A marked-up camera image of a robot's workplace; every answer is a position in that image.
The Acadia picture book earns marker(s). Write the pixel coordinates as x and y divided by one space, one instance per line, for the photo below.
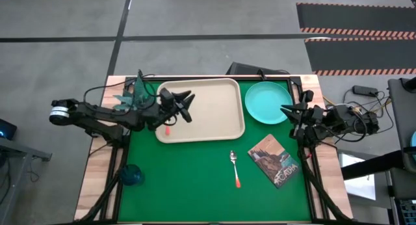
273 160

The black beam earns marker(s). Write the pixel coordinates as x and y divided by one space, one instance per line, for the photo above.
370 164

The black aluminium table frame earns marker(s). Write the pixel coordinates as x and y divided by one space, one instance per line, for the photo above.
296 81

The grey desk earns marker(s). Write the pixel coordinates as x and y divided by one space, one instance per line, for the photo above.
22 150

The black perforated crate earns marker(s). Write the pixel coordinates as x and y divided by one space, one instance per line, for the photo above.
406 215

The blue faceted cup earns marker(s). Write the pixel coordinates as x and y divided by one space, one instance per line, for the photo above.
131 175

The teal plastic plate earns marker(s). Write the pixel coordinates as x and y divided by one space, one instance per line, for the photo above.
265 101

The black device blue light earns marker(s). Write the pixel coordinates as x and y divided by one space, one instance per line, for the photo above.
8 127

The beige plastic tray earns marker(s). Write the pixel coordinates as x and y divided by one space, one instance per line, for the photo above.
214 111

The snake plant in white pot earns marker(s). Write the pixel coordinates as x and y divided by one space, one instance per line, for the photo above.
139 86

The black flat box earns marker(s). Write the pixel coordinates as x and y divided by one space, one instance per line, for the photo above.
243 69

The white paper sheet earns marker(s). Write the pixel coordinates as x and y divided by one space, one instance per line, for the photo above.
360 187

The black power adapter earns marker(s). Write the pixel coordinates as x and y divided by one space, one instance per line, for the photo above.
365 90

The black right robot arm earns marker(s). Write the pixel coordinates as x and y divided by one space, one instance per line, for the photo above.
344 121

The black hazard-striped floor mat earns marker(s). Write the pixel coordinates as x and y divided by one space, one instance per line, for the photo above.
357 56
354 18

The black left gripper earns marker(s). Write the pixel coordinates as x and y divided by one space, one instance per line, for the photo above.
169 109

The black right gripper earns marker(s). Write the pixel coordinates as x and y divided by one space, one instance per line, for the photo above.
312 119

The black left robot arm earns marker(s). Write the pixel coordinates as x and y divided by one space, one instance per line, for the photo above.
107 116

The green table mat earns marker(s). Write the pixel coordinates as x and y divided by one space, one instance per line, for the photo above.
208 199

